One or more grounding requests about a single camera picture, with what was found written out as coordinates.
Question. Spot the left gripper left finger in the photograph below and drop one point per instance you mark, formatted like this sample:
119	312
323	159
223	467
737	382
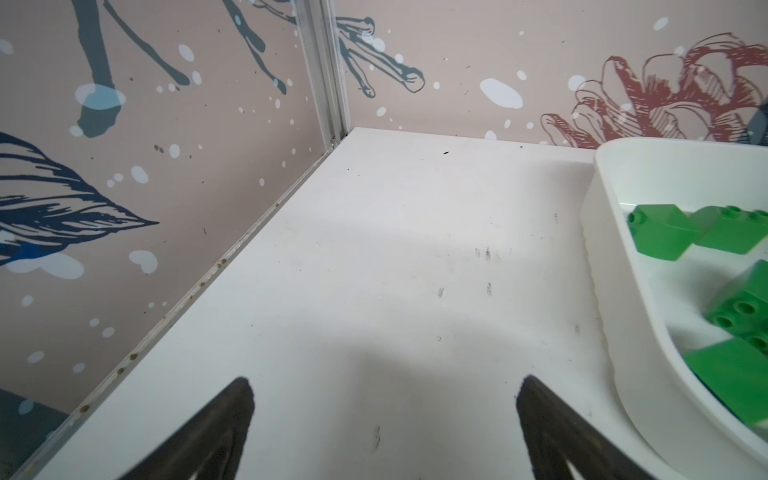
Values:
210	445

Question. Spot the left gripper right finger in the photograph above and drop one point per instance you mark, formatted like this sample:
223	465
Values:
558	439

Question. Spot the white plastic bin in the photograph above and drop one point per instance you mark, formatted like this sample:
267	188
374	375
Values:
652	310

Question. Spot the green lego brick lone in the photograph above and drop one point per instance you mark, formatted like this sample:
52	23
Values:
735	372

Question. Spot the green lego brick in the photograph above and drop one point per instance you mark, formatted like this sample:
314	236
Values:
730	228
662	231
740	308

